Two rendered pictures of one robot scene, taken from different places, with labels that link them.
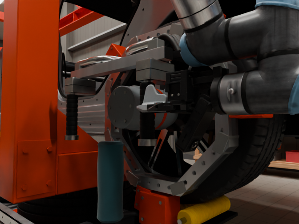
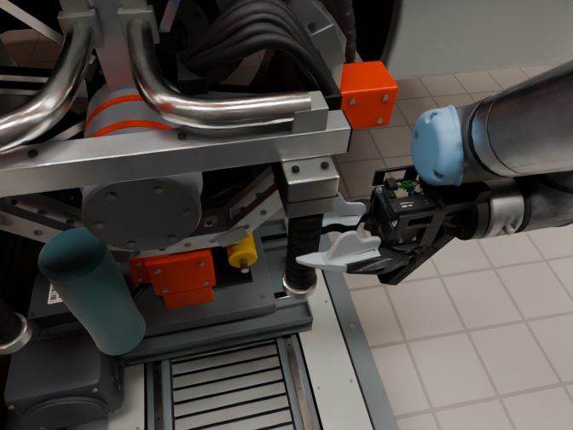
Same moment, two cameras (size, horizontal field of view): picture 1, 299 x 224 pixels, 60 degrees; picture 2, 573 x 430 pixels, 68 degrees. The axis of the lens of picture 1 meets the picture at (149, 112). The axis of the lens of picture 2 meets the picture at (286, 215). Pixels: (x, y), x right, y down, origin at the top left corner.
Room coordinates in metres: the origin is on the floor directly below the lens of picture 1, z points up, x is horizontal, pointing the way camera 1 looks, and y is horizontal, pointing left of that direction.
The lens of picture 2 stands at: (0.47, 0.26, 1.22)
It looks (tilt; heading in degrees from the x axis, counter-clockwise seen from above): 50 degrees down; 302
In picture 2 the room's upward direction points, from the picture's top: 3 degrees clockwise
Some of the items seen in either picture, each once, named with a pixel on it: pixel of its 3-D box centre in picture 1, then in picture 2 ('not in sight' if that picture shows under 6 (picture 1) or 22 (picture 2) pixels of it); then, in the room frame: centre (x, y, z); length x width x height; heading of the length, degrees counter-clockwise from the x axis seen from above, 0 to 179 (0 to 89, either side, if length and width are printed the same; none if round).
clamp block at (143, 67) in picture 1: (155, 71); (301, 165); (0.63, -0.02, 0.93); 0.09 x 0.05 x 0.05; 136
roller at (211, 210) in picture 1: (206, 210); (234, 214); (0.88, -0.19, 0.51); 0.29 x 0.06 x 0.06; 136
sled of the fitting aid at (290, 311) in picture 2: not in sight; (214, 284); (0.98, -0.18, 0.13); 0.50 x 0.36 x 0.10; 46
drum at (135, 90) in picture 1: (144, 108); (143, 156); (0.84, 0.02, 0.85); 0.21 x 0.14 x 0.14; 136
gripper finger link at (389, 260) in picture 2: (166, 106); (378, 251); (0.53, -0.04, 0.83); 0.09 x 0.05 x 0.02; 55
